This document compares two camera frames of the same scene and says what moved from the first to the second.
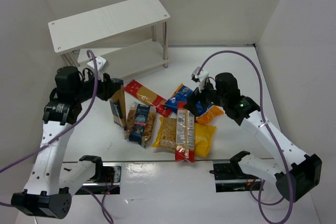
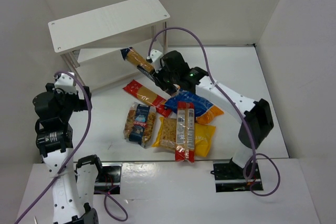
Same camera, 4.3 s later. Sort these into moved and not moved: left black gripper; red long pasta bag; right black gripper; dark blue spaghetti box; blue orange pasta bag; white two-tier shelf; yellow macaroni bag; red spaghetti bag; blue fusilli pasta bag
Moved: right black gripper; dark blue spaghetti box; left black gripper
Not moved: blue orange pasta bag; red spaghetti bag; white two-tier shelf; yellow macaroni bag; red long pasta bag; blue fusilli pasta bag
